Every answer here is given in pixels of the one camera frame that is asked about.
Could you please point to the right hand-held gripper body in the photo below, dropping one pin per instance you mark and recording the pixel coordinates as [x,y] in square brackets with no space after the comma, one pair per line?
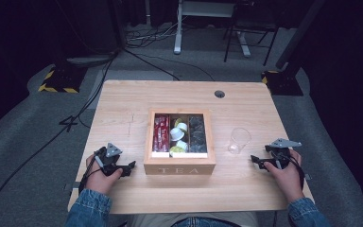
[282,156]

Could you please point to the wooden tea box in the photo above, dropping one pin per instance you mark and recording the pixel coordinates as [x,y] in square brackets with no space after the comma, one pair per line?
[179,165]

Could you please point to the person's right hand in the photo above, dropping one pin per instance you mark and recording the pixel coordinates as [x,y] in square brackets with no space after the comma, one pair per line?
[290,179]

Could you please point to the clear plastic cup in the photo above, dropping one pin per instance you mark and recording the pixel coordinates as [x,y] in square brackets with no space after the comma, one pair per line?
[239,140]

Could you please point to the pile of dark tea bags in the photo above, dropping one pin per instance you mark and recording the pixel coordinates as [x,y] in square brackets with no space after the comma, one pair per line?
[198,134]

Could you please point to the person's left hand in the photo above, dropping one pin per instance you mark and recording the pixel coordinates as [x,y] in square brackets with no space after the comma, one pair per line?
[99,183]

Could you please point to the person's beige trousers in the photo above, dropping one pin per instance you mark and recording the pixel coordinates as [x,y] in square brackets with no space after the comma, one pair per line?
[151,220]

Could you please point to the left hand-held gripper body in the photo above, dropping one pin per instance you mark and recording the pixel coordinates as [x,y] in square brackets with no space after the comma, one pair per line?
[108,162]

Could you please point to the bundle of red stick packets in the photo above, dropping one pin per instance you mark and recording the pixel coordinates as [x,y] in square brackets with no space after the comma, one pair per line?
[160,134]

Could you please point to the black metal chair frame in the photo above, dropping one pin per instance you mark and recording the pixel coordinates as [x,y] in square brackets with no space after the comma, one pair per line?
[252,29]

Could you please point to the yellow lid coffee capsule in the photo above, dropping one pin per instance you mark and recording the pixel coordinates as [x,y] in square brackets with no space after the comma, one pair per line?
[176,150]

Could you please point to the white coffee capsule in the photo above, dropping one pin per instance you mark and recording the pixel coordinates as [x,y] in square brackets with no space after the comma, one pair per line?
[182,145]
[182,126]
[176,134]

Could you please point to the white desk frame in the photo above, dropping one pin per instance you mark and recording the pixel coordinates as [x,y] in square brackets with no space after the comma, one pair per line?
[178,31]

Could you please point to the black stand hazard striped base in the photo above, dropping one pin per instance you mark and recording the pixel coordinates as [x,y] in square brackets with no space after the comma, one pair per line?
[61,80]
[283,83]

